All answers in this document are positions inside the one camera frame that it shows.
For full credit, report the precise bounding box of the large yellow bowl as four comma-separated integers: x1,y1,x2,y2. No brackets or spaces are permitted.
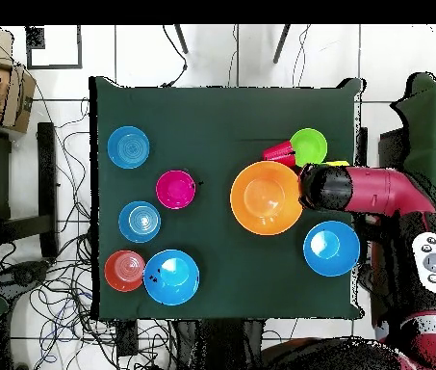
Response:
229,160,304,237

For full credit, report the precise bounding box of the red cup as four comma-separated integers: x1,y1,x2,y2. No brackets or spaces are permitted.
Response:
262,140,297,168

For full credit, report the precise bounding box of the green bowl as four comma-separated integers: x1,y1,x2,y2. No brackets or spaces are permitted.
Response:
289,127,329,168

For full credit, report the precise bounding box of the large blue bowl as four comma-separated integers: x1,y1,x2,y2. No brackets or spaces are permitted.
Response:
302,220,361,278
142,249,200,306

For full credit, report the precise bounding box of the pink bowl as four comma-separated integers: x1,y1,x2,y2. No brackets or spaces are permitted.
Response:
154,169,197,210

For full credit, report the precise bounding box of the small blue bowl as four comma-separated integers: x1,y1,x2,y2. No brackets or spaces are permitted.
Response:
106,125,151,170
117,199,162,244

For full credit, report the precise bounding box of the orange bowl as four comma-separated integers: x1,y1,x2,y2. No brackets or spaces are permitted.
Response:
103,249,146,293

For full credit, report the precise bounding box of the black power strip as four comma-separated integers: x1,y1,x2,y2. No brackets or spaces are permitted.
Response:
115,321,140,357

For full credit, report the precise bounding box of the black tripod leg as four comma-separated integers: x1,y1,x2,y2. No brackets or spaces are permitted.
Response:
173,24,190,55
271,24,292,65

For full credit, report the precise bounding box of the black box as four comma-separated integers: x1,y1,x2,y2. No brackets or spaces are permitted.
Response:
377,128,409,171

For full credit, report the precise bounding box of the black stand base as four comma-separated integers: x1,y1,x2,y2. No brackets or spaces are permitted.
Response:
0,259,51,302

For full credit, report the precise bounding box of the cardboard box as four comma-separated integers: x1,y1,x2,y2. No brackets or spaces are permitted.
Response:
0,26,37,134

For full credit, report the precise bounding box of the tangle of cables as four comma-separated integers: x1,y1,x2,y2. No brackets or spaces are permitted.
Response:
0,88,188,370

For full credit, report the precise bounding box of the black table frame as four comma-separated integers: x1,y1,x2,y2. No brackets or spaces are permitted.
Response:
0,121,60,258

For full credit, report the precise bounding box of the black square frame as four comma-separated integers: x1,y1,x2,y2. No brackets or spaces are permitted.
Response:
25,24,84,70

